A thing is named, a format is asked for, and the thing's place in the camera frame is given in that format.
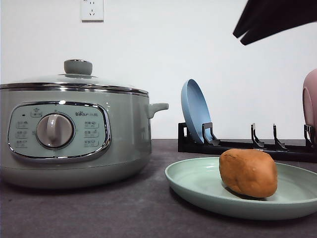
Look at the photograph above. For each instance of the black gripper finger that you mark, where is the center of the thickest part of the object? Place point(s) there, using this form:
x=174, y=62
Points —
x=288, y=14
x=254, y=12

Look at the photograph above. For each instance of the brown potato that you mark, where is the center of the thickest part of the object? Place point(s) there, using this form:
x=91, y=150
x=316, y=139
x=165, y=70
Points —
x=249, y=172

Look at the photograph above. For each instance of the green plate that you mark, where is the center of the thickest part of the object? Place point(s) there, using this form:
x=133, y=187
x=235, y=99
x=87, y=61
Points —
x=198, y=185

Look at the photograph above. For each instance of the glass steamer lid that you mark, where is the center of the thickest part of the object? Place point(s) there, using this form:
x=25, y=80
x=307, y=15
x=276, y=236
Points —
x=78, y=75

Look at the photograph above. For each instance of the pink plate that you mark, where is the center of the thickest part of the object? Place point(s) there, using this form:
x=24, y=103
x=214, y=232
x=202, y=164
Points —
x=309, y=99

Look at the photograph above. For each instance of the blue plate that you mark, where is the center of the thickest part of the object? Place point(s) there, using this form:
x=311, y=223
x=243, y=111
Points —
x=196, y=107

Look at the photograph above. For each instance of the black plate rack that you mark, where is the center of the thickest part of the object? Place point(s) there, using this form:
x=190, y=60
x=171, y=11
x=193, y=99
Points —
x=211, y=143

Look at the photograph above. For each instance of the green electric steamer pot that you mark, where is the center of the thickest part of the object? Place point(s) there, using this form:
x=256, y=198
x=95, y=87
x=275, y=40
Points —
x=74, y=135

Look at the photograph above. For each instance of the white wall socket left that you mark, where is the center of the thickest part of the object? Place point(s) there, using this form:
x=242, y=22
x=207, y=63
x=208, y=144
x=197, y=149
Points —
x=92, y=11

